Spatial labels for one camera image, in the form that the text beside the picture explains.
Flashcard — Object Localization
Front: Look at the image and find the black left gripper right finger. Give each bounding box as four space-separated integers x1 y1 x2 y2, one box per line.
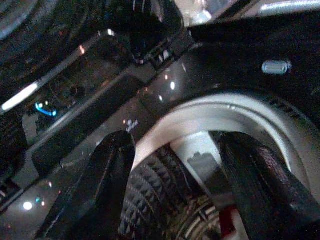
218 132 320 240

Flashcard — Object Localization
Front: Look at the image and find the black front-load washing machine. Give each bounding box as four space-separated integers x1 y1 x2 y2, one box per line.
0 9 320 240

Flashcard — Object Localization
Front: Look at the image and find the black stacked dryer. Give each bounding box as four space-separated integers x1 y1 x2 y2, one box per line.
0 0 191 83

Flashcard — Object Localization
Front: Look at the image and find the washer control knob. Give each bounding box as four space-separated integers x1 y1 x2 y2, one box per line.
33 98 60 120

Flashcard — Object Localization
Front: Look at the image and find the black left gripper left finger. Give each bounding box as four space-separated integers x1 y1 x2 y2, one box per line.
34 130 137 240

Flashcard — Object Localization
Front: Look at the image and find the red garment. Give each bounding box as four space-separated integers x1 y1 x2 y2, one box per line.
217 204 241 239

